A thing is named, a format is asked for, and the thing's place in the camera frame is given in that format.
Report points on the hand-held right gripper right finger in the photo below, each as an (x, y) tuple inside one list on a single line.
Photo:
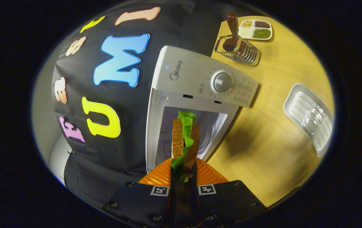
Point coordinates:
[(228, 202)]

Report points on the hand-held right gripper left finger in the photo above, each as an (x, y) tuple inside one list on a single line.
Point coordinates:
[(142, 205)]

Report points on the lettuce sandwich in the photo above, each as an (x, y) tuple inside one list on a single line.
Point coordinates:
[(177, 139)]

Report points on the white microwave oven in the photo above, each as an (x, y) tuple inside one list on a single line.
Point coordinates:
[(193, 72)]

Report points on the black backdrop cloth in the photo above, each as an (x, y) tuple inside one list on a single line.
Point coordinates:
[(104, 164)]

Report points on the white rectangular tray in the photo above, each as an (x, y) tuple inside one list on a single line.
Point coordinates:
[(310, 117)]

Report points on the brown wooden spoon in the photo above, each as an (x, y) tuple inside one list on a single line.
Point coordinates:
[(233, 28)]

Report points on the white divided grain dish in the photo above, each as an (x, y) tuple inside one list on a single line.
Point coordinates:
[(257, 30)]

